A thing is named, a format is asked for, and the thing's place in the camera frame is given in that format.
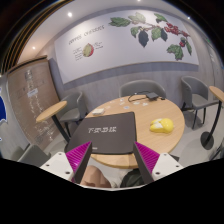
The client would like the yellow cartoon mouse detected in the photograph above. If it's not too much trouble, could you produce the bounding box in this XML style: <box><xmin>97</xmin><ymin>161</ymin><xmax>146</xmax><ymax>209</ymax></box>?
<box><xmin>150</xmin><ymin>118</ymin><xmax>174</xmax><ymax>133</ymax></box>

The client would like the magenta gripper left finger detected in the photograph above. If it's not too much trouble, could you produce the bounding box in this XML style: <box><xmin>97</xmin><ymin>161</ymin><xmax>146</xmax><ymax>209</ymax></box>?
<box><xmin>66</xmin><ymin>142</ymin><xmax>92</xmax><ymax>184</ymax></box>

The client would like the round wooden table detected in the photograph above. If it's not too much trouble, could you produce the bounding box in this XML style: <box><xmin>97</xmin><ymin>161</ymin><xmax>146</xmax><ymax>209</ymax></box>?
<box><xmin>84</xmin><ymin>95</ymin><xmax>186</xmax><ymax>170</ymax></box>

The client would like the small round table left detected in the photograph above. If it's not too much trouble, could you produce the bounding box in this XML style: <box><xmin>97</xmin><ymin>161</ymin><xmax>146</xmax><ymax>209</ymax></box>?
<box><xmin>36</xmin><ymin>101</ymin><xmax>69</xmax><ymax>142</ymax></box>

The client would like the grey chair behind table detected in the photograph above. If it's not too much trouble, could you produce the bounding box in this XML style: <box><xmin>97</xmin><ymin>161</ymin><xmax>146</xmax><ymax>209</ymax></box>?
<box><xmin>119</xmin><ymin>80</ymin><xmax>166</xmax><ymax>98</ymax></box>

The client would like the grey chair on left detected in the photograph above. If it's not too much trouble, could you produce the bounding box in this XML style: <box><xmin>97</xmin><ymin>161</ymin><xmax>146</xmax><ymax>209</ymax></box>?
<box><xmin>58</xmin><ymin>91</ymin><xmax>88</xmax><ymax>135</ymax></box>

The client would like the black power adapter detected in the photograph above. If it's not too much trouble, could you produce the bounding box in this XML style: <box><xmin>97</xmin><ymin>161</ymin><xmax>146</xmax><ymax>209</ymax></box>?
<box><xmin>146</xmin><ymin>92</ymin><xmax>159</xmax><ymax>100</ymax></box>

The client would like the small round table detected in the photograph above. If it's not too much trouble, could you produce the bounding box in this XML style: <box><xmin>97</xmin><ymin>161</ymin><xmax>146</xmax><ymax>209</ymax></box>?
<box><xmin>200</xmin><ymin>85</ymin><xmax>224</xmax><ymax>151</ymax></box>
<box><xmin>36</xmin><ymin>101</ymin><xmax>69</xmax><ymax>142</ymax></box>

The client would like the coffee cherries wall poster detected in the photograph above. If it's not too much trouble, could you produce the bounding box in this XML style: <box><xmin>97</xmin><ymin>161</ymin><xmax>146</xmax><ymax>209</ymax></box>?
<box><xmin>54</xmin><ymin>10</ymin><xmax>198</xmax><ymax>83</ymax></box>

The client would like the white small box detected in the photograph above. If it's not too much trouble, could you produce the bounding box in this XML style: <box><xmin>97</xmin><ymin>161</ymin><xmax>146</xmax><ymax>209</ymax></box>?
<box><xmin>92</xmin><ymin>108</ymin><xmax>105</xmax><ymax>116</ymax></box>

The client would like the grey chair on right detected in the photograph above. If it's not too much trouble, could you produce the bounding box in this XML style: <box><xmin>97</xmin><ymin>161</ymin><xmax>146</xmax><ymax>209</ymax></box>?
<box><xmin>180</xmin><ymin>75</ymin><xmax>220</xmax><ymax>130</ymax></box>

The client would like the black cable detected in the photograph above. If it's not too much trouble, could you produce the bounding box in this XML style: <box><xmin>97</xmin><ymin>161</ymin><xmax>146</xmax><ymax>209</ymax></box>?
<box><xmin>127</xmin><ymin>90</ymin><xmax>167</xmax><ymax>103</ymax></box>

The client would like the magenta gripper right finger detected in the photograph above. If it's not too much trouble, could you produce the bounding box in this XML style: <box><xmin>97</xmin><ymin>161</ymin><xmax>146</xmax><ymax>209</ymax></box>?
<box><xmin>133</xmin><ymin>142</ymin><xmax>160</xmax><ymax>184</ymax></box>

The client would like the grey chair lower left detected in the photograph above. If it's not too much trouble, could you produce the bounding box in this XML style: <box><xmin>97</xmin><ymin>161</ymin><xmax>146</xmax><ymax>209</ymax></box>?
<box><xmin>11</xmin><ymin>145</ymin><xmax>51</xmax><ymax>167</ymax></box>

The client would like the small round table right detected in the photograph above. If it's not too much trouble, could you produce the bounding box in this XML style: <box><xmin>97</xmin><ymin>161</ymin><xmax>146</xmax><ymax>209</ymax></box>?
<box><xmin>200</xmin><ymin>85</ymin><xmax>224</xmax><ymax>151</ymax></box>

